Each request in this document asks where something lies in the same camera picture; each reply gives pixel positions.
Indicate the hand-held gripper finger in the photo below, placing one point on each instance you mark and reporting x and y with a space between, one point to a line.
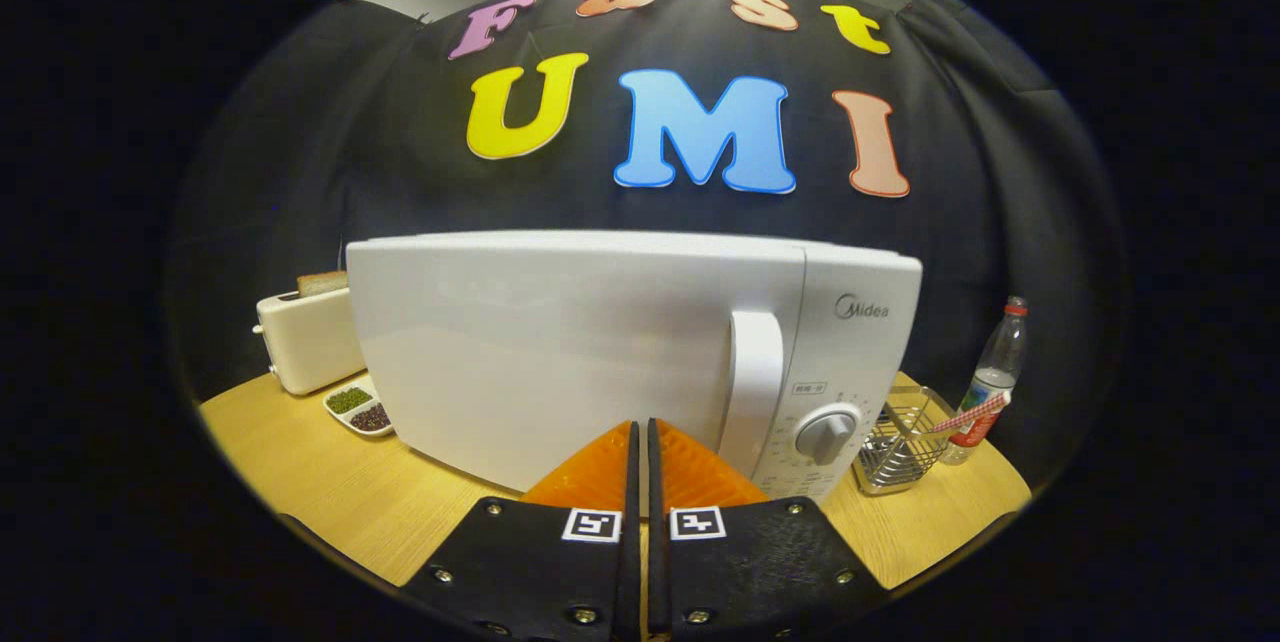
630 522
654 522

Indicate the white toaster oven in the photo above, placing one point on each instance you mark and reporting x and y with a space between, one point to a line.
550 352

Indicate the cream bread toaster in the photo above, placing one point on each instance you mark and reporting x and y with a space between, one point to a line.
310 337

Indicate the white divided spice dish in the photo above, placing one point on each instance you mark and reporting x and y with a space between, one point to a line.
360 407

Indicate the red striped straw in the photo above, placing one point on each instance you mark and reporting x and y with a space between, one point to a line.
975 412

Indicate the clear plastic water bottle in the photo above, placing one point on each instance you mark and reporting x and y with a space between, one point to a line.
1000 362

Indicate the toasted bread slice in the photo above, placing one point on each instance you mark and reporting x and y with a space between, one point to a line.
322 283

